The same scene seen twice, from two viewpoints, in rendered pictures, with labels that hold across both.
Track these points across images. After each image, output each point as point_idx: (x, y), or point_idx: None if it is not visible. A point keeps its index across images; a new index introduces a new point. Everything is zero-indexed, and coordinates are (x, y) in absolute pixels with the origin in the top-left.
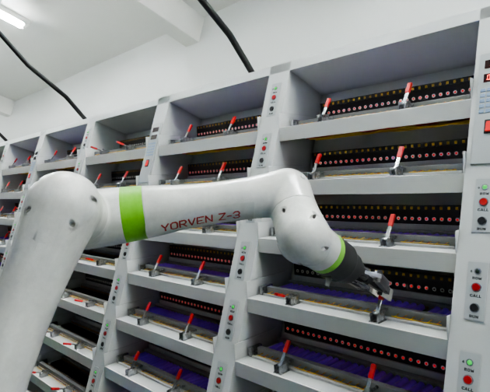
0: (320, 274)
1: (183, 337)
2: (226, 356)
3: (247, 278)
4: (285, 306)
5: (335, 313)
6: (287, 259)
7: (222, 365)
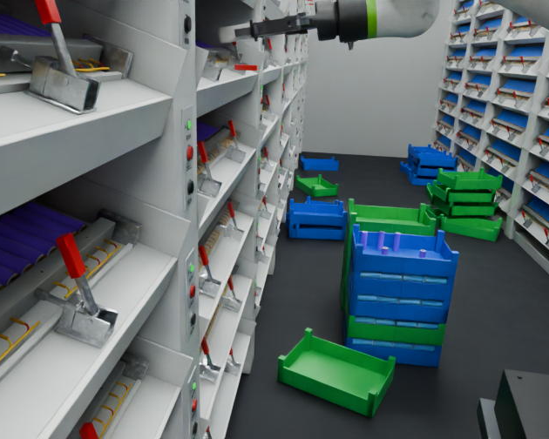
0: (359, 39)
1: (113, 320)
2: (191, 237)
3: (193, 39)
4: (220, 84)
5: (226, 74)
6: (416, 35)
7: (190, 260)
